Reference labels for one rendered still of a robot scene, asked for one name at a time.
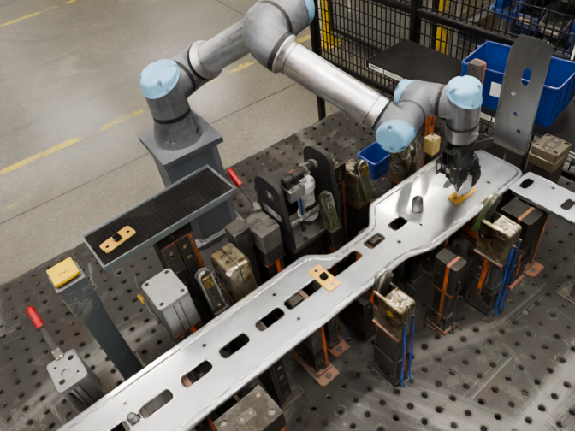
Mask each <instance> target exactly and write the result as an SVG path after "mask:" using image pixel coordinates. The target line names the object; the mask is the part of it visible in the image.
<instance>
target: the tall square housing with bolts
mask: <svg viewBox="0 0 575 431"><path fill-rule="evenodd" d="M142 289H143V291H144V292H145V295H146V296H147V297H148V299H149V301H150V303H151V305H152V307H153V309H154V310H155V312H156V315H157V317H158V318H159V320H160V321H161V322H162V324H163V325H164V326H165V327H166V328H167V330H168V331H169V334H170V336H171V338H172V340H171V341H172V343H173V345H174V346H175V345H177V344H179V343H180V342H182V341H183V340H184V339H185V338H187V337H188V336H189V335H191V334H193V333H194V332H195V331H197V330H198V329H200V328H201V326H200V323H199V322H201V321H202V320H201V318H200V317H199V313H198V312H197V310H196V308H195V305H194V303H193V301H192V298H191V296H190V294H189V291H188V290H187V288H186V287H185V286H184V285H183V283H182V282H181V281H180V280H179V278H178V277H177V276H176V275H175V274H174V272H173V271H172V270H171V269H165V270H164V271H162V272H161V273H159V274H158V275H155V276H154V277H152V278H151V279H149V280H148V281H146V282H145V283H143V284H142ZM188 374H189V375H190V377H189V379H190V380H191V378H192V379H193V383H194V382H196V381H197V380H198V379H199V378H198V377H197V375H196V373H195V371H194V369H193V370H192V371H191V372H189V373H188ZM193 383H192V384H193Z"/></svg>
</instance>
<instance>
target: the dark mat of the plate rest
mask: <svg viewBox="0 0 575 431"><path fill-rule="evenodd" d="M231 189H233V188H231V187H230V186H229V185H228V184H226V183H225V182H224V181H223V180H222V179H220V178H219V177H218V176H217V175H216V174H214V173H213V172H212V171H211V170H210V169H208V168H206V169H204V170H202V171H200V172H199V173H197V174H195V175H193V176H192V177H190V178H188V179H186V180H184V181H182V182H181V183H180V184H178V185H176V186H174V187H172V188H170V189H168V190H167V191H166V192H163V193H162V194H160V195H158V196H156V197H155V198H153V199H151V200H150V201H148V202H146V203H144V204H142V205H140V206H139V207H138V208H136V209H134V210H132V211H130V212H128V213H127V214H125V215H123V216H121V217H119V218H118V219H116V220H114V221H113V222H111V223H109V224H107V225H105V226H104V227H101V228H99V230H97V231H95V232H94V233H91V234H89V235H87V236H86V237H85V239H86V241H87V242H88V244H89V245H90V246H91V248H92V249H93V250H94V251H95V253H96V254H97V256H98V257H99V259H100V260H101V261H102V263H103V264H104V265H106V264H108V263H110V262H112V261H113V260H115V259H117V258H118V257H120V256H121V255H123V254H125V253H126V252H128V251H130V250H132V249H133V248H134V247H136V246H138V245H140V244H142V243H143V242H145V241H147V240H148V239H150V238H151V237H153V236H155V235H156V234H158V233H160V232H162V231H163V230H164V229H166V228H168V227H170V226H172V225H173V224H175V223H177V222H178V221H180V220H181V219H183V218H185V217H186V216H189V215H190V214H192V213H193V212H194V211H196V210H198V209H200V208H201V207H203V206H205V205H206V204H208V203H209V202H211V201H213V200H214V199H216V198H218V197H220V196H222V195H223V194H224V193H226V192H228V191H230V190H231ZM125 226H130V227H131V228H132V229H133V230H134V231H135V232H136V233H135V234H134V235H133V236H132V237H130V238H129V239H127V240H126V241H124V242H123V243H122V244H120V245H119V246H117V247H116V248H115V249H114V250H113V251H111V252H110V253H106V252H105V251H104V250H102V249H101V248H100V245H101V244H102V243H103V242H104V241H106V240H107V239H109V238H110V237H112V236H113V235H114V234H116V233H118V232H119V231H120V230H122V229H123V228H124V227H125Z"/></svg>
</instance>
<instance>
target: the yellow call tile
mask: <svg viewBox="0 0 575 431"><path fill-rule="evenodd" d="M46 272H47V274H48V276H49V277H50V279H51V280H52V282H53V284H54V286H55V287H56V288H58V287H59V286H61V285H63V284H65V283H66V282H68V281H70V280H72V279H73V278H74V277H76V276H78V275H80V271H79V270H78V268H77V267H76V265H75V264H74V262H73V260H72V259H71V257H69V258H67V259H65V260H64V261H62V262H60V263H59V264H57V265H55V266H54V267H52V268H50V269H48V270H46Z"/></svg>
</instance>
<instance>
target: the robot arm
mask: <svg viewBox="0 0 575 431"><path fill-rule="evenodd" d="M314 15H315V5H314V2H313V0H259V1H257V2H256V3H254V4H253V5H252V6H251V7H250V9H249V10H248V11H247V13H246V15H245V17H244V18H243V19H241V20H240V21H238V22H236V23H235V24H233V25H232V26H231V27H229V28H227V29H226V30H224V31H222V32H220V33H219V34H217V35H216V36H215V37H214V38H211V39H210V40H208V41H204V40H199V41H197V42H194V43H192V44H190V45H188V46H187V47H186V48H185V49H184V50H183V51H181V52H180V53H179V54H177V55H176V56H174V57H173V58H172V59H170V60H169V59H162V60H158V61H157V62H153V63H151V64H149V65H148V66H147V67H145V68H144V70H143V71H142V73H141V75H140V77H139V81H140V84H141V89H142V92H143V94H144V95H145V99H146V102H147V103H148V106H149V109H150V111H151V115H152V117H153V120H154V139H155V141H156V143H157V146H158V147H160V148H161V149H163V150H166V151H177V150H182V149H185V148H187V147H189V146H191V145H194V144H195V143H196V142H198V141H199V140H200V138H201V137H202V135H203V128H202V126H201V123H200V121H199V120H198V118H197V117H196V116H195V114H194V113H193V112H192V111H191V109H190V105H189V102H188V100H187V99H188V98H189V97H190V96H191V95H192V94H194V93H195V92H196V91H197V90H198V89H199V88H200V87H201V86H203V85H204V84H206V83H207V82H209V81H211V80H213V79H215V78H216V77H218V76H219V75H220V74H221V72H222V69H223V68H225V67H226V66H228V65H229V64H231V63H233V62H235V61H237V60H239V59H241V58H242V57H244V56H246V55H248V54H250V53H251V55H252V56H253V57H254V58H255V59H256V60H257V61H258V62H259V63H260V64H261V65H262V66H264V67H265V68H267V69H268V70H269V71H271V72H273V73H274V74H277V73H280V72H281V73H283V74H285V75H286V76H287V77H289V78H290V79H292V80H294V81H296V82H297V83H299V84H301V85H302V86H303V87H305V88H307V89H308V90H310V91H311V92H314V93H315V94H317V95H318V96H319V97H321V98H323V99H324V100H326V101H327V102H329V103H331V104H333V105H334V106H335V107H337V108H338V109H340V110H342V111H344V112H345V113H347V114H348V115H350V116H351V117H353V118H354V119H356V120H358V121H360V122H361V123H363V124H364V125H366V126H367V127H369V128H370V129H372V130H374V131H375V132H376V141H377V143H378V144H379V145H380V146H381V147H382V148H383V149H384V150H386V151H388V152H393V153H396V152H401V151H403V150H404V149H405V148H406V147H407V146H408V145H409V144H410V143H411V142H412V141H413V140H414V138H415V136H416V133H417V132H418V130H419V128H420V127H421V126H422V125H423V123H424V122H425V120H426V119H427V117H428V115H430V116H434V117H442V118H446V127H445V136H446V143H445V144H444V145H442V155H441V156H440V157H439V158H438V159H437V160H436V175H438V174H439V173H441V174H444V175H445V177H446V178H447V179H446V181H445V182H444V183H443V188H447V187H449V186H451V185H453V187H454V189H455V191H456V192H457V196H460V195H463V196H465V195H466V194H467V193H468V192H470V191H471V189H472V188H473V187H474V186H475V185H476V184H477V182H478V180H479V179H480V177H481V166H480V165H479V159H478V157H477V154H475V153H474V151H478V150H481V149H486V148H489V147H491V145H492V144H493V141H494V138H492V137H490V135H488V134H487V133H479V132H478V128H479V121H480V112H481V104H482V102H483V98H482V84H481V82H480V81H479V80H478V79H476V78H474V77H472V76H468V75H464V77H460V76H458V77H455V78H453V79H451V80H450V81H449V82H448V84H447V85H443V84H437V83H431V82H425V81H421V80H402V81H401V82H400V83H399V84H398V85H397V89H396V90H395V93H394V101H393V102H392V101H391V100H389V99H388V98H386V97H384V96H383V95H382V94H380V93H378V92H376V91H375V90H373V89H371V88H370V87H368V86H367V85H365V84H364V83H362V82H360V81H359V80H357V79H355V78H353V77H352V76H351V75H350V74H347V73H346V72H344V71H342V70H341V69H339V68H338V67H336V66H335V65H333V64H332V63H330V62H328V61H326V60H324V59H323V58H322V57H320V56H318V55H317V54H315V53H314V52H312V51H310V50H308V49H306V47H304V46H303V45H301V44H299V43H298V42H297V39H296V36H297V35H298V34H299V33H300V32H302V31H303V30H304V29H306V28H307V27H308V26H309V25H310V23H311V22H312V20H313V18H314ZM438 163H440V164H441V167H440V168H439V169H438V170H437V164H438Z"/></svg>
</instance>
